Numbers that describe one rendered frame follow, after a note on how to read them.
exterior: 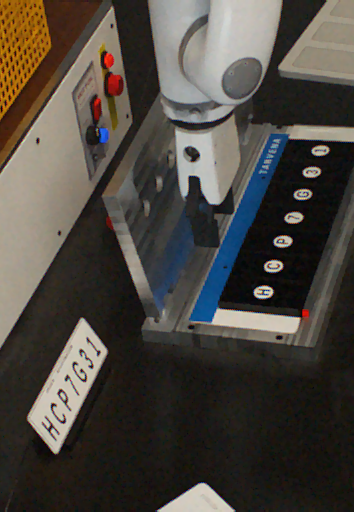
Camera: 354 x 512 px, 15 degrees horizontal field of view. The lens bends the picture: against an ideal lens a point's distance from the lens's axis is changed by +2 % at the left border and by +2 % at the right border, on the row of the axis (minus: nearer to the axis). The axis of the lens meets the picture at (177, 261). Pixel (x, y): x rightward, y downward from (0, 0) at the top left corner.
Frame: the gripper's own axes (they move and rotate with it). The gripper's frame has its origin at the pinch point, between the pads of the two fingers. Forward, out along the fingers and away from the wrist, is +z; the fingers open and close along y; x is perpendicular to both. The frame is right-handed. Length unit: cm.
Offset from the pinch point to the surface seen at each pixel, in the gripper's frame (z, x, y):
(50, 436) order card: 5.4, 9.4, -32.8
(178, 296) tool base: 6.3, 2.9, -7.8
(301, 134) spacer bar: 5.0, -4.5, 26.3
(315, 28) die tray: 7, 1, 58
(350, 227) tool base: 5.9, -14.7, 7.9
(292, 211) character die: 5.0, -7.3, 9.2
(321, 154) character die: 4.8, -8.2, 21.6
